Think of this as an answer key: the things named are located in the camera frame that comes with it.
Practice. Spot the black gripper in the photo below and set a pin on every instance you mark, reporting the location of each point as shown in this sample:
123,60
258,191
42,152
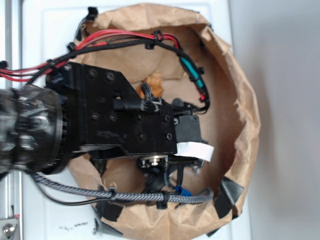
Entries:
104,116

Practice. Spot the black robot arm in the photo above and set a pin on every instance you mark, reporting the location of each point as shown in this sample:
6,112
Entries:
31,127

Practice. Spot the orange striped conch shell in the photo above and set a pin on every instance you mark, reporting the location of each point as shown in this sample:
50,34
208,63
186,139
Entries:
155,82

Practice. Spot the white paper label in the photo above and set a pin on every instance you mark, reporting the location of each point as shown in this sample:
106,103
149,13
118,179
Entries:
197,150

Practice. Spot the white plastic tray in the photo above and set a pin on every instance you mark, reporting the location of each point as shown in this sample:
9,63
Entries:
47,27

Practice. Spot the brown paper bag bin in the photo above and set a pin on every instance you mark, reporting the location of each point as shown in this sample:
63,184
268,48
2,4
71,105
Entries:
231,125

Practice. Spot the aluminium frame rail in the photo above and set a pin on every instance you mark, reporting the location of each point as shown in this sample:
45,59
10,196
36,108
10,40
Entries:
10,51

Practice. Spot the metal corner bracket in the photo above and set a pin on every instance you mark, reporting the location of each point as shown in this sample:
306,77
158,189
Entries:
10,229

